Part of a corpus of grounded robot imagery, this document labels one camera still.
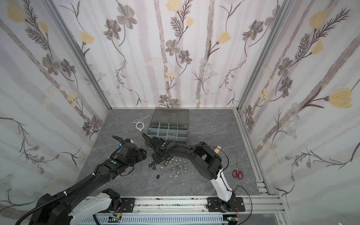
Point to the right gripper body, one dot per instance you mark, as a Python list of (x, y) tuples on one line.
[(154, 142)]

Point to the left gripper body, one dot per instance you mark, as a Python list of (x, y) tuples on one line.
[(123, 146)]

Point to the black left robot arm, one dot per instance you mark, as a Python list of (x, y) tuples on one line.
[(68, 207)]

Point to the pile of screws and nuts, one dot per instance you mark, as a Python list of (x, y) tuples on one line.
[(175, 166)]

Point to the green compartment organizer box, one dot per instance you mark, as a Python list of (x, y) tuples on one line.
[(169, 124)]

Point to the small wooden block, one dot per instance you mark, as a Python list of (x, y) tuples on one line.
[(217, 149)]

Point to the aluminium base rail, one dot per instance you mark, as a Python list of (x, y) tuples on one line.
[(161, 205)]

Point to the white slotted cable duct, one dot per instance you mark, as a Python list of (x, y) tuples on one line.
[(163, 220)]

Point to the red handled scissors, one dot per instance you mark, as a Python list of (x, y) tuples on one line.
[(237, 173)]

